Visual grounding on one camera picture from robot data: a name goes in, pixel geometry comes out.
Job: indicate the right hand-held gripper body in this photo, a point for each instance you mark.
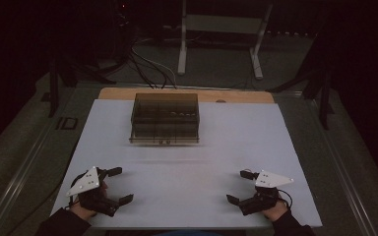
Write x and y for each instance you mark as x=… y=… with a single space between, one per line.
x=259 y=201

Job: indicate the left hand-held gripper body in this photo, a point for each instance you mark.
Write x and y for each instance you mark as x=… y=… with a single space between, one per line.
x=88 y=182

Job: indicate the dark transparent drawer organizer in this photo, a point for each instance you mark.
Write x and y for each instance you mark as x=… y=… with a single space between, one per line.
x=165 y=119

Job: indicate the person's right hand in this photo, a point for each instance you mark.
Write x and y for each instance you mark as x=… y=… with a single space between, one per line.
x=275 y=211

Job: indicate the person's left hand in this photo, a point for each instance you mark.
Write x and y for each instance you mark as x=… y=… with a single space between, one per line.
x=82 y=213

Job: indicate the white board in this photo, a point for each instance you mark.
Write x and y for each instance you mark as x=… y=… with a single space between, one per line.
x=190 y=183

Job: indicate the wooden table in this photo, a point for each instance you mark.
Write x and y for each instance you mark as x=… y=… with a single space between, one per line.
x=236 y=96

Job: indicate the small pale pieces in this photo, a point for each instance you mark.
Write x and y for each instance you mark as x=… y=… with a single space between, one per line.
x=183 y=114

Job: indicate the black tripod stand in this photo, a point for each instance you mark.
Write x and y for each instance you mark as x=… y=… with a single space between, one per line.
x=323 y=95
x=55 y=88

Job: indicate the white metal stand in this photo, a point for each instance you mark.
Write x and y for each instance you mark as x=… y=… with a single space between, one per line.
x=221 y=23

